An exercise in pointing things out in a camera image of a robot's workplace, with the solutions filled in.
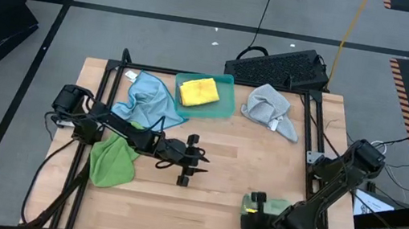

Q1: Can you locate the black perforated computer case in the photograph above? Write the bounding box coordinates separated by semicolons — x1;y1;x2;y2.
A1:
223;36;336;94

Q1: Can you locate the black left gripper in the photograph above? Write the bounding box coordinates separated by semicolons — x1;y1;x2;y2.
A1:
149;128;214;191

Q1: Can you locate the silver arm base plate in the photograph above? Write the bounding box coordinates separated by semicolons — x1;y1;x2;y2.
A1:
305;149;325;166
54;117;77;129

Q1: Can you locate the light blue microfiber towel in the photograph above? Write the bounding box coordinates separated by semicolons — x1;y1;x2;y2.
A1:
108;66;196;136

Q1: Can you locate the black aluminium table frame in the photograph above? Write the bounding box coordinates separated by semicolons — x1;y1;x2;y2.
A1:
20;36;388;229

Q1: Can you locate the white coiled cable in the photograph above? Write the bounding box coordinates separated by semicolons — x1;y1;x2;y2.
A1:
368;138;389;157

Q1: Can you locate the bright green microfiber towel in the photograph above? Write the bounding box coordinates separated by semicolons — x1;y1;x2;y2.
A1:
85;116;146;194

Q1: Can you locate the teal translucent plastic bin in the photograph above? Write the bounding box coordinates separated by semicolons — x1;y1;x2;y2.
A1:
170;66;242;126

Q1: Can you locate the yellow hanging cable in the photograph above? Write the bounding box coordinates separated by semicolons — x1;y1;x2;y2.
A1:
326;0;372;92

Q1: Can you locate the light grey tagged towel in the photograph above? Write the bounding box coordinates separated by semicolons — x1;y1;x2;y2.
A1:
236;80;307;145

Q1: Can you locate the yellow microfiber towel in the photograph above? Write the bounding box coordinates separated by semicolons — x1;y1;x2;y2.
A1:
176;73;223;112

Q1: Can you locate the black floor cable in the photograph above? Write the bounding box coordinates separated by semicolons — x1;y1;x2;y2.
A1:
241;0;328;59

